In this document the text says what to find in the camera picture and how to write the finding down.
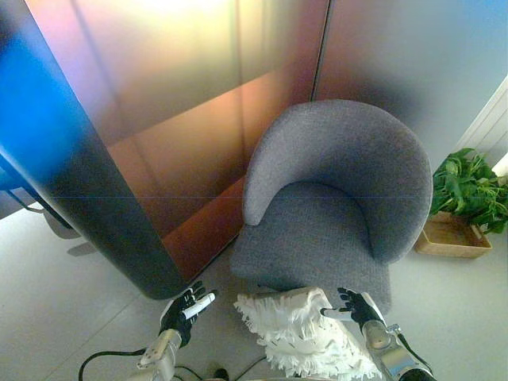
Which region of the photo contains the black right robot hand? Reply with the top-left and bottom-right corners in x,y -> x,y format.
320,287 -> 384,328

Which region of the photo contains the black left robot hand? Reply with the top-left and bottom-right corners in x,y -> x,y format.
159,280 -> 219,349

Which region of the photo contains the white fringed duster mop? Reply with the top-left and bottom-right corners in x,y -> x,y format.
233,286 -> 384,381

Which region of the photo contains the grey fabric tub armchair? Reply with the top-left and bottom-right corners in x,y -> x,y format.
229,100 -> 434,315

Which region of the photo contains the wooden planter box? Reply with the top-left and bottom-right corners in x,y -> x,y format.
414,210 -> 494,260

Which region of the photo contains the green leafy potted plant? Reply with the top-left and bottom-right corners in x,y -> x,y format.
429,148 -> 508,236

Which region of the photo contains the glossy iridescent curved booth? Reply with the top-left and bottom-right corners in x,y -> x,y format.
0,0 -> 331,302

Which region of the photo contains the white slatted window blind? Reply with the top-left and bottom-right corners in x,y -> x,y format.
454,73 -> 508,175

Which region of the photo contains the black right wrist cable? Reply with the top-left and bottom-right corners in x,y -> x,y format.
395,332 -> 433,369

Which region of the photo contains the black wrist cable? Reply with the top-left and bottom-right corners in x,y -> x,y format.
77,348 -> 148,381
395,332 -> 433,369

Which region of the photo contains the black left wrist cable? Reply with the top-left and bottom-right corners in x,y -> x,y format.
77,348 -> 148,381

